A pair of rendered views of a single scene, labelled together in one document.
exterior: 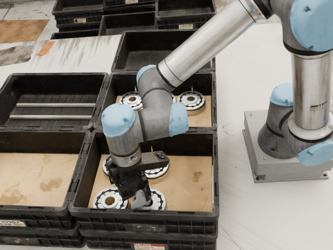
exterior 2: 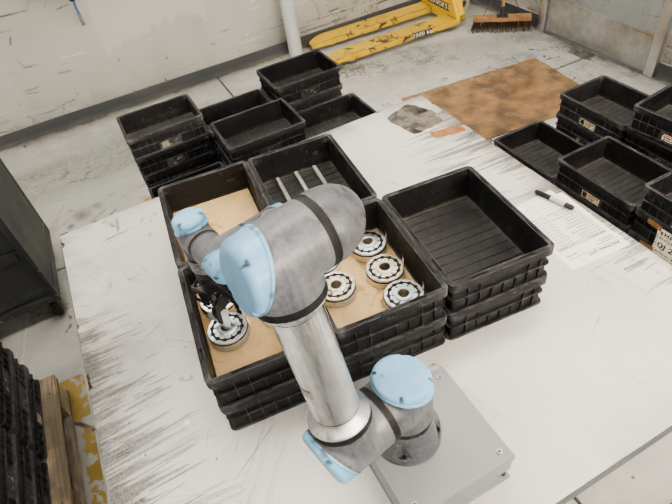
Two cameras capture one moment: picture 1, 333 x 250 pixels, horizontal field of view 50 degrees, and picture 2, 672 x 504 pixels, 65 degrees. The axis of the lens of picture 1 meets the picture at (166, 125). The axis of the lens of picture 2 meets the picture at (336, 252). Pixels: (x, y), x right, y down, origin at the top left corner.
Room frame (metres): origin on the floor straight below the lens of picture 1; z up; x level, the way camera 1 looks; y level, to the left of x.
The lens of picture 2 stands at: (0.49, -0.83, 1.89)
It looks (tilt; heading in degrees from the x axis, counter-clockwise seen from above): 44 degrees down; 66
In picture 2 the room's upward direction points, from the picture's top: 10 degrees counter-clockwise
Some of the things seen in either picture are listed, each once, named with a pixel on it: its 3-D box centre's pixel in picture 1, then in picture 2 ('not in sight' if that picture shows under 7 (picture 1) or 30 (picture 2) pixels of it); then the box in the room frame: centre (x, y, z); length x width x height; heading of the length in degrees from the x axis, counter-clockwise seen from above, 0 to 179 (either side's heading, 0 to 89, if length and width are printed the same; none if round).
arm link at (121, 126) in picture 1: (122, 129); (195, 235); (0.58, 0.10, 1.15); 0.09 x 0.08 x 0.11; 98
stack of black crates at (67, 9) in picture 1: (84, 21); (605, 129); (2.68, 0.57, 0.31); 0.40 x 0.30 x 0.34; 87
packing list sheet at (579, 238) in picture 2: not in sight; (564, 226); (1.62, -0.06, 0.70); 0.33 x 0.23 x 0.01; 87
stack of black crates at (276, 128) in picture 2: not in sight; (266, 160); (1.18, 1.41, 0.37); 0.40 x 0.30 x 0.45; 177
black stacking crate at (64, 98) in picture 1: (52, 110); (311, 192); (0.99, 0.41, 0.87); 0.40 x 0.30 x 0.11; 81
